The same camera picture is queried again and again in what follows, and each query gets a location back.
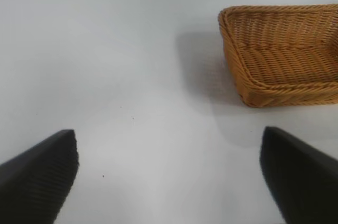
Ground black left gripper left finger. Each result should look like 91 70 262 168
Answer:
0 129 80 224

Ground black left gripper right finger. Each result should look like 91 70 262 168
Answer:
259 126 338 224

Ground brown woven wicker basket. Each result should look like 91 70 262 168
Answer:
218 4 338 108

